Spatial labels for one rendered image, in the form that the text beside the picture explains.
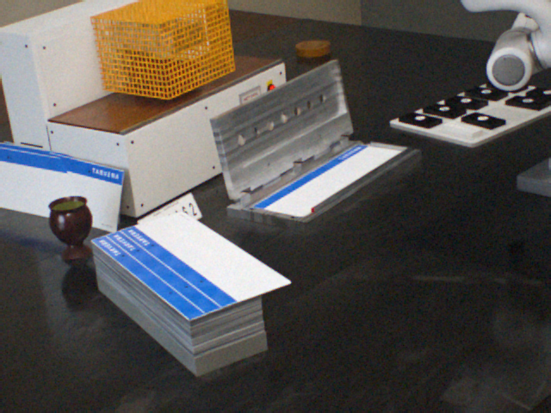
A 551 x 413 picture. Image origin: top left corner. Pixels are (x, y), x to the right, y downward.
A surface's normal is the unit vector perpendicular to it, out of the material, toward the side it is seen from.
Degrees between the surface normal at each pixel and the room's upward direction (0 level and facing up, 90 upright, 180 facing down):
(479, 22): 90
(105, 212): 69
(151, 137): 90
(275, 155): 81
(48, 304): 0
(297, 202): 0
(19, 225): 0
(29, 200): 63
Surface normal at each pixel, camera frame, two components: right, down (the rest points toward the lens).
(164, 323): -0.86, 0.27
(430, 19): -0.69, 0.34
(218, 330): 0.51, 0.29
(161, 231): -0.10, -0.92
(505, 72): -0.28, 0.38
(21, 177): -0.55, -0.09
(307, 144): 0.77, 0.01
